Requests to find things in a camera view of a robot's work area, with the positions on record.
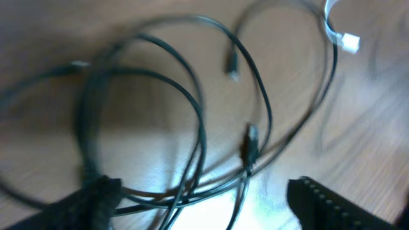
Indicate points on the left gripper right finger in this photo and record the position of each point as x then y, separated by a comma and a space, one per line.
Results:
319, 208

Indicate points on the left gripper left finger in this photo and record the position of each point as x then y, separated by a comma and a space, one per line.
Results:
90, 208

